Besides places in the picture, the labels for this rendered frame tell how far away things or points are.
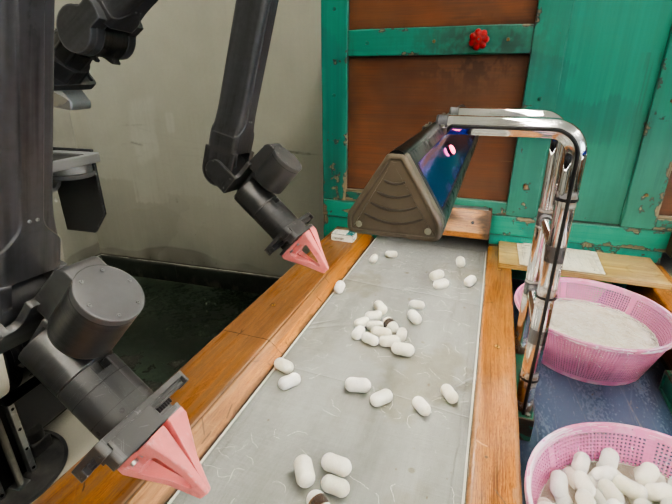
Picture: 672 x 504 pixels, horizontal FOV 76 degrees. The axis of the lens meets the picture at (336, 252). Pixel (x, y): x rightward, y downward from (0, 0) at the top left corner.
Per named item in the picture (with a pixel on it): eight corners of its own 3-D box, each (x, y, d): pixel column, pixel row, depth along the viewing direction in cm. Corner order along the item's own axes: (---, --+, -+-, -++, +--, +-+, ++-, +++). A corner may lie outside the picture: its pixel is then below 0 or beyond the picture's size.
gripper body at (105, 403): (194, 381, 42) (141, 328, 42) (112, 460, 33) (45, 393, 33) (166, 410, 45) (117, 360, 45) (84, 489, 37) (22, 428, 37)
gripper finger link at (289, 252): (347, 250, 79) (311, 213, 79) (333, 264, 72) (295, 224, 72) (324, 272, 82) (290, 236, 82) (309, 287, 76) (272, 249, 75)
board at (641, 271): (497, 267, 97) (498, 262, 96) (498, 244, 110) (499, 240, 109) (671, 290, 86) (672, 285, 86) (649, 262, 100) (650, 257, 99)
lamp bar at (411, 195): (345, 233, 37) (346, 147, 34) (439, 139, 91) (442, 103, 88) (440, 244, 34) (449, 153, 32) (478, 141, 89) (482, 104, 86)
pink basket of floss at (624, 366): (594, 417, 66) (609, 367, 63) (479, 330, 89) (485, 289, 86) (700, 375, 76) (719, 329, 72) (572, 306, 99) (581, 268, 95)
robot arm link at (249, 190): (241, 192, 80) (224, 198, 75) (262, 165, 77) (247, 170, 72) (267, 219, 80) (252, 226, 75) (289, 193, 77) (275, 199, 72)
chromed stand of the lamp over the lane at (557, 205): (400, 410, 68) (421, 115, 51) (421, 342, 85) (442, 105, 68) (530, 442, 62) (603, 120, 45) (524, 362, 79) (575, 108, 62)
